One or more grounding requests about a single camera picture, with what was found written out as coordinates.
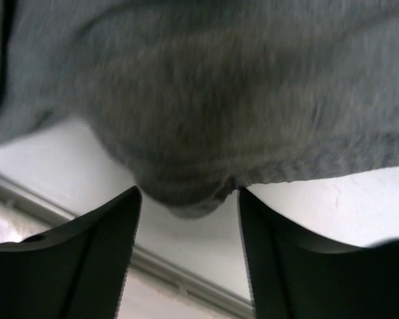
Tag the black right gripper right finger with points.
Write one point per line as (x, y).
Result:
(296, 273)

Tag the aluminium table frame rail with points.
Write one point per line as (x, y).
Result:
(198, 289)

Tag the grey shorts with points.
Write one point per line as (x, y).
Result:
(200, 98)

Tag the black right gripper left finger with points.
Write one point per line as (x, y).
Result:
(76, 270)

